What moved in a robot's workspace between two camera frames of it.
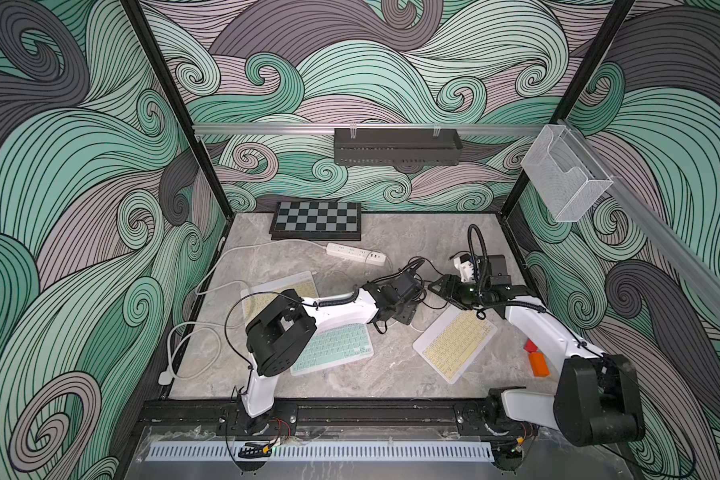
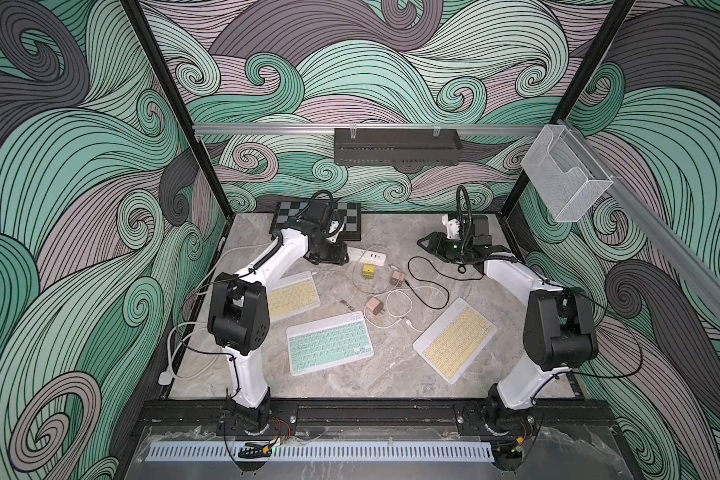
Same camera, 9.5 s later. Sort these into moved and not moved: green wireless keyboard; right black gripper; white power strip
Moved: right black gripper
Not moved: white power strip; green wireless keyboard
